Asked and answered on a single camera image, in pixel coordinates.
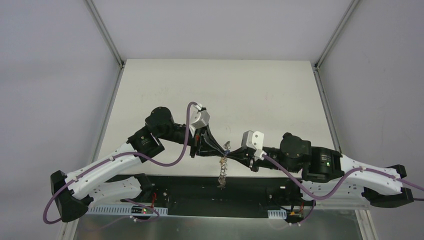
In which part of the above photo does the white cable duct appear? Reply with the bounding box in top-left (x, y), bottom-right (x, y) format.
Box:
top-left (267, 209), bottom-right (287, 220)
top-left (86, 204), bottom-right (168, 216)

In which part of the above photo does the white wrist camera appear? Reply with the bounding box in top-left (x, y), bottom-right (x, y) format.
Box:
top-left (241, 130), bottom-right (267, 160)
top-left (189, 104), bottom-right (210, 132)

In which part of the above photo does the metal disc keyring holder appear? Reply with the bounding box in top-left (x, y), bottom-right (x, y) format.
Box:
top-left (217, 141), bottom-right (231, 190)

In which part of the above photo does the right white cable duct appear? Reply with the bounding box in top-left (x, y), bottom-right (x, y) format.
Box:
top-left (267, 209), bottom-right (287, 220)

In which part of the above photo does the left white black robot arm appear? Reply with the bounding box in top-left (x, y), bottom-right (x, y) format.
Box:
top-left (42, 102), bottom-right (210, 224)

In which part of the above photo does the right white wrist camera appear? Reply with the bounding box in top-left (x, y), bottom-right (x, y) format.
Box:
top-left (241, 130), bottom-right (267, 160)

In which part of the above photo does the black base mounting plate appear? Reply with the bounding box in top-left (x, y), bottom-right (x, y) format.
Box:
top-left (133, 175), bottom-right (313, 218)

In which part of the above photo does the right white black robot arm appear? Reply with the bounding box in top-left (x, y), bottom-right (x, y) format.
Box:
top-left (226, 131), bottom-right (414, 208)

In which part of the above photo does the left white cable duct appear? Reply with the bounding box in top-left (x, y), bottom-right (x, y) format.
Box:
top-left (86, 204), bottom-right (168, 216)

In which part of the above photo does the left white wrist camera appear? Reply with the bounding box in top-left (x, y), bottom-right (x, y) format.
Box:
top-left (189, 104), bottom-right (210, 132)

